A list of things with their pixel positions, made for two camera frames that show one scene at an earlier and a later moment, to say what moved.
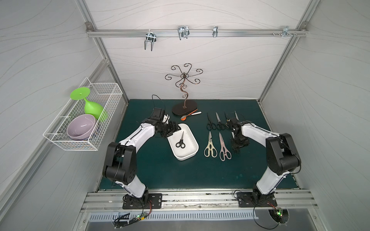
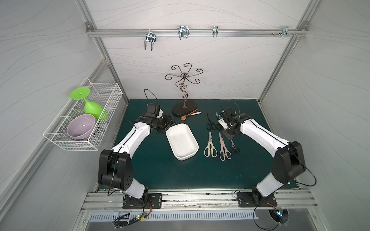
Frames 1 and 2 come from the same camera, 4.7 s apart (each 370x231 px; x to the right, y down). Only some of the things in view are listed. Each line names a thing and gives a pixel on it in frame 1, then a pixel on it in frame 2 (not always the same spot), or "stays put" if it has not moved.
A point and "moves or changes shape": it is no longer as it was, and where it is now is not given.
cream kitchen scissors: x=210 y=147 stays put
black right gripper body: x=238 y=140 → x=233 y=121
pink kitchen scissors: x=224 y=152 stays put
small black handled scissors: x=181 y=143 moves or changes shape
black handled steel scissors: x=219 y=125 stays put
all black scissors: x=210 y=125 stays put
